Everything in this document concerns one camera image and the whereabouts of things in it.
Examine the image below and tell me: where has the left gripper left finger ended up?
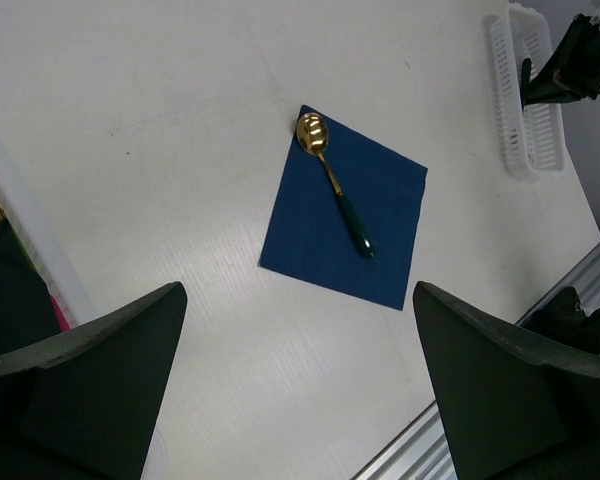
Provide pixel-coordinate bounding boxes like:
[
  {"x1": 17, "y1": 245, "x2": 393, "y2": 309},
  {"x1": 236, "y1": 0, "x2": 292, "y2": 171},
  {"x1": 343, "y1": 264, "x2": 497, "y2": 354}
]
[{"x1": 0, "y1": 282, "x2": 187, "y2": 479}]

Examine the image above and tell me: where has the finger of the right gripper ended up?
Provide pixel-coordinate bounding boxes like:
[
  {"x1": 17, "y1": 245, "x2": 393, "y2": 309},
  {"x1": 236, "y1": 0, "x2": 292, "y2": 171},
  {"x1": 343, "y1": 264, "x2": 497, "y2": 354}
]
[{"x1": 526, "y1": 19, "x2": 600, "y2": 105}]

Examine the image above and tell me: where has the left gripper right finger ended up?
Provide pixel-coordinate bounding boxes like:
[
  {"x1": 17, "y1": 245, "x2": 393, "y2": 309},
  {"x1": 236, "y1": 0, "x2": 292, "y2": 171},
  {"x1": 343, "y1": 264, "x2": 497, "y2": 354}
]
[{"x1": 413, "y1": 282, "x2": 600, "y2": 479}]

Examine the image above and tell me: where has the dark blue paper napkin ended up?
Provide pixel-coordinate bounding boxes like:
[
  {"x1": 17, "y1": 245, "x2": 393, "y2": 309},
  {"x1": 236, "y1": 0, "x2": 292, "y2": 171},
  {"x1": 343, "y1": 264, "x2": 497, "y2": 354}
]
[{"x1": 259, "y1": 118, "x2": 427, "y2": 310}]

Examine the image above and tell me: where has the gold spoon green handle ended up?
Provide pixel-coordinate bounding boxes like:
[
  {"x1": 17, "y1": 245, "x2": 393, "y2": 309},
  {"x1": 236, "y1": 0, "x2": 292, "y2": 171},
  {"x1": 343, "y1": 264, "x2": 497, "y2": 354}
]
[{"x1": 295, "y1": 112, "x2": 376, "y2": 259}]

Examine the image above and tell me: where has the gold fork green handle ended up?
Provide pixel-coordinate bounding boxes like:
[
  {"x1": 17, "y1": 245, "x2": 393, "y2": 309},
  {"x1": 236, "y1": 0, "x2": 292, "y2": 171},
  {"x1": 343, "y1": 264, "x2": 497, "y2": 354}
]
[{"x1": 520, "y1": 58, "x2": 532, "y2": 107}]

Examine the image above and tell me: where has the white perforated cutlery tray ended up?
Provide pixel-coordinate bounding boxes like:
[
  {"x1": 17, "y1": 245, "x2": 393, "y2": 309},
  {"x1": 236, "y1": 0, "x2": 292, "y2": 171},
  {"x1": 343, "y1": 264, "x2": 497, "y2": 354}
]
[{"x1": 485, "y1": 3, "x2": 566, "y2": 183}]

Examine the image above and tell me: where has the white plastic bin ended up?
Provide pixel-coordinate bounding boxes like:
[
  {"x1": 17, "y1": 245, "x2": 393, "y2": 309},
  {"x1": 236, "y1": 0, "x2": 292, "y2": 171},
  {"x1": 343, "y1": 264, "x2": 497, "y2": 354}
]
[{"x1": 0, "y1": 141, "x2": 100, "y2": 327}]

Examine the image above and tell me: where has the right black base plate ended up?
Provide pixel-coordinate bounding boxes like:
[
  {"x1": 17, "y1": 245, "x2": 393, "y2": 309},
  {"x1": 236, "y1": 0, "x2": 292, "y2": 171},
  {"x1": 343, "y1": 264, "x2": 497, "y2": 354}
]
[{"x1": 522, "y1": 286, "x2": 600, "y2": 355}]

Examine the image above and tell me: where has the aluminium mounting rail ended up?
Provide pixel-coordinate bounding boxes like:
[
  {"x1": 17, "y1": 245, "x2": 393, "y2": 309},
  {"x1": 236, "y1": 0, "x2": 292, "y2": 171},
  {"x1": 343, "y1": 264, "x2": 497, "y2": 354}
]
[{"x1": 359, "y1": 243, "x2": 600, "y2": 479}]

